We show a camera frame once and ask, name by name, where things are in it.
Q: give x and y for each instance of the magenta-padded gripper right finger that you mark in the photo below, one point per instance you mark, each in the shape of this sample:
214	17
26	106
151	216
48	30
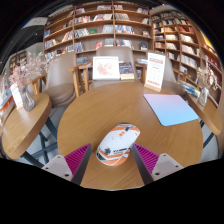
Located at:
146	160

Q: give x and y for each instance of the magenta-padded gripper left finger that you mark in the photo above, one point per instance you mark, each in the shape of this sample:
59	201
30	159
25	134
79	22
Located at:
76	160

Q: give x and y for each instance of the white orange patterned computer mouse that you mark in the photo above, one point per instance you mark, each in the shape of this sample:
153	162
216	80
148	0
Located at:
116	145

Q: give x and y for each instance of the pink blue gradient mouse pad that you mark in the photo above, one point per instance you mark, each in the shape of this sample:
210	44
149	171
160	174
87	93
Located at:
171	109

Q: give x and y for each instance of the round wooden side table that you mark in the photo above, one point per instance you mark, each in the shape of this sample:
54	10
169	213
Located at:
208	113
23	126

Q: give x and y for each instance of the beige wooden-armed chair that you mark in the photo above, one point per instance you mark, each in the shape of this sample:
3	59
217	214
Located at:
60	83

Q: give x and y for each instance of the glass vase pink dried flowers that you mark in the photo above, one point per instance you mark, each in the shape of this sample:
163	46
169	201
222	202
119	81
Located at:
27	98

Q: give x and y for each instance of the colourful book stack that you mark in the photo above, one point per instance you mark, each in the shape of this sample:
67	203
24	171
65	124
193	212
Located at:
190	89

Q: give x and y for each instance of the glass vase beige dried flowers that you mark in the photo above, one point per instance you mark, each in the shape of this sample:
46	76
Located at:
202	96

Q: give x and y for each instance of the beige chair with book stack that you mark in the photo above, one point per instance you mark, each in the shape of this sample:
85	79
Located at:
170	78

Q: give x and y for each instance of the small white table sign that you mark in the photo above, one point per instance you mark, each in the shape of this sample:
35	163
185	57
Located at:
16	96

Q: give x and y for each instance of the white red sign wooden base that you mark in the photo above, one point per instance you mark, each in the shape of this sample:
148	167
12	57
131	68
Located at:
155	71

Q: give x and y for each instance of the dark cover book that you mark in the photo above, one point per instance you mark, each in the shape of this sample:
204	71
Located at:
126	70

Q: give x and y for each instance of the white framed red picture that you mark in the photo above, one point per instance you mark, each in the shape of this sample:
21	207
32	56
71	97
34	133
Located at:
106	68

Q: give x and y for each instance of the beige chair holding framed picture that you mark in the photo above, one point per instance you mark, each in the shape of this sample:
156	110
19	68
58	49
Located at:
115	51

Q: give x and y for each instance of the distant small bookshelf unit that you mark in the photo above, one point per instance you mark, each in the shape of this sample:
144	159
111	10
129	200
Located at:
18	60

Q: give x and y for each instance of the curved wooden bookshelf unit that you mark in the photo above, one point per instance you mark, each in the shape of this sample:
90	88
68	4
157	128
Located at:
186	43

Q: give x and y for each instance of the wide wooden bookshelf unit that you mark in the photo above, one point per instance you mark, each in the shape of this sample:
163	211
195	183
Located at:
100	30

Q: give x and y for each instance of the white hanging ceiling sign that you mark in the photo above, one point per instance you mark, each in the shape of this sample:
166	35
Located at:
35	22

